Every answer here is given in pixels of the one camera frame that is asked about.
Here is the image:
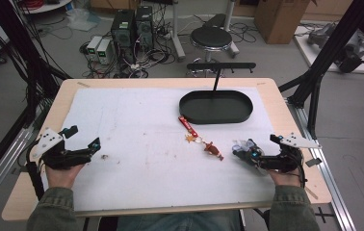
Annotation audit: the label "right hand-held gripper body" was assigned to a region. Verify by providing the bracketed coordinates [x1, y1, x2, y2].
[256, 132, 323, 174]

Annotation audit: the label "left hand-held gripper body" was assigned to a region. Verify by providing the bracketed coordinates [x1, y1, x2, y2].
[30, 127, 92, 170]

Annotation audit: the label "red strap keychain orange figure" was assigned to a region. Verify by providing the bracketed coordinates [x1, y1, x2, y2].
[177, 115, 225, 162]

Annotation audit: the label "black key rack with tray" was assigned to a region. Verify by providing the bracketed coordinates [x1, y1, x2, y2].
[178, 62, 257, 126]

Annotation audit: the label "person's right hand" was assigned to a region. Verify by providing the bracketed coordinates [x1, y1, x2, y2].
[267, 168, 303, 188]

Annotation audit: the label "person's left hand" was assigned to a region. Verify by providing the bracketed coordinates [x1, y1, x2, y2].
[44, 163, 87, 190]

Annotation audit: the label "black tape piece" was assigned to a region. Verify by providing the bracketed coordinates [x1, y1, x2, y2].
[304, 157, 323, 168]

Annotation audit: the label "thin wooden stick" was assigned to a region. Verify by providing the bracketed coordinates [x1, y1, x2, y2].
[304, 187, 320, 200]

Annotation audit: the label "white table mat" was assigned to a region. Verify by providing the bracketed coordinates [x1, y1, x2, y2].
[40, 86, 278, 214]

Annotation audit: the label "white power supply unit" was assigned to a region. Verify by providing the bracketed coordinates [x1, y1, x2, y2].
[86, 35, 103, 56]
[96, 38, 113, 65]

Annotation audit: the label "white floor board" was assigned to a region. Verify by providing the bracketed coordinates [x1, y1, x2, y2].
[293, 25, 364, 75]

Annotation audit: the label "person's legs in jeans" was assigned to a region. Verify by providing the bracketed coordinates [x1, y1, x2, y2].
[116, 210, 244, 231]

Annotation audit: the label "black computer tower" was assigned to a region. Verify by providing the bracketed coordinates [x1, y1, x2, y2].
[134, 5, 155, 50]
[110, 9, 137, 64]

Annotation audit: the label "clear plastic bag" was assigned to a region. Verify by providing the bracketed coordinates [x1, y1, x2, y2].
[65, 7, 101, 33]

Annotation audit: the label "grey robot device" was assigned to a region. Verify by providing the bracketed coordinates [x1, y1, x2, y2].
[306, 23, 364, 74]

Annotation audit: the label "white desk leg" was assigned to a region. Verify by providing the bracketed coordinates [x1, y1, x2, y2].
[170, 0, 187, 63]
[222, 0, 241, 59]

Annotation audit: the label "brown cardboard box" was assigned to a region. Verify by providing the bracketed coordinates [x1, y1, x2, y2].
[253, 0, 313, 45]

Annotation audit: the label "black round stool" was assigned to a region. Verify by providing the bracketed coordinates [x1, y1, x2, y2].
[190, 26, 234, 64]

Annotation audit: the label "white round table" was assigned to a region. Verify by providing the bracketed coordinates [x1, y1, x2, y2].
[18, 0, 74, 15]

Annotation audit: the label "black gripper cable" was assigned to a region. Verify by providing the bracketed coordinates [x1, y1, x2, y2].
[297, 150, 308, 190]
[25, 141, 48, 201]

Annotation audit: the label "aluminium rail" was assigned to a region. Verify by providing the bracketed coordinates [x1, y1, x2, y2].
[285, 97, 358, 231]
[0, 126, 36, 217]

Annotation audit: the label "tangle of floor cables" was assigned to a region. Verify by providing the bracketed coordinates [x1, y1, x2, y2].
[79, 13, 184, 80]

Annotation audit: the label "black frame strut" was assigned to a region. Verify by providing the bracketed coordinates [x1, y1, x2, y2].
[278, 0, 364, 140]
[0, 0, 74, 191]

